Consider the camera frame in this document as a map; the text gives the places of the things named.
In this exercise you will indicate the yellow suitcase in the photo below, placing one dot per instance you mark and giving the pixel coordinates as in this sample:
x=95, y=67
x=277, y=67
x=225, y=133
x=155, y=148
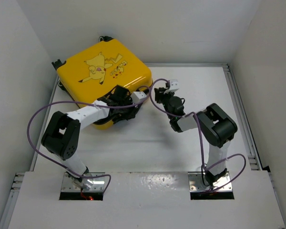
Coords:
x=93, y=72

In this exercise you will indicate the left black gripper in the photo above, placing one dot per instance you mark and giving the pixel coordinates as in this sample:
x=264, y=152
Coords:
x=130, y=114

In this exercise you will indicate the white front panel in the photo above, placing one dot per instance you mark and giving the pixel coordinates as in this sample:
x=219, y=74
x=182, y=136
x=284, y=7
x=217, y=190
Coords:
x=146, y=201

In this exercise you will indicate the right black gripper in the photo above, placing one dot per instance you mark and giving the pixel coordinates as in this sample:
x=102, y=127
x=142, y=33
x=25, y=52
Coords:
x=160, y=94

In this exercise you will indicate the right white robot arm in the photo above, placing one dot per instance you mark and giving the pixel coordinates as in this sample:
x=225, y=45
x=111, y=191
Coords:
x=213, y=123

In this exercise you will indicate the metal base plate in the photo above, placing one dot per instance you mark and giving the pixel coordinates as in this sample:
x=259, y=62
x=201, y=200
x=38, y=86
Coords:
x=198, y=184
x=71, y=184

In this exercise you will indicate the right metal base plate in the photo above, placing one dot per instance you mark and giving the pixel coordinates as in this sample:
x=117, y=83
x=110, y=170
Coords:
x=198, y=184

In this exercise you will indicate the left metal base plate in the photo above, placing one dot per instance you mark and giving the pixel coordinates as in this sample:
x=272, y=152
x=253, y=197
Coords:
x=71, y=184

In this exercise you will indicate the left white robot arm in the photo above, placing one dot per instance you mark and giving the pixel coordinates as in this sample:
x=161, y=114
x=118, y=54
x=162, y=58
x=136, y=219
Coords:
x=62, y=133

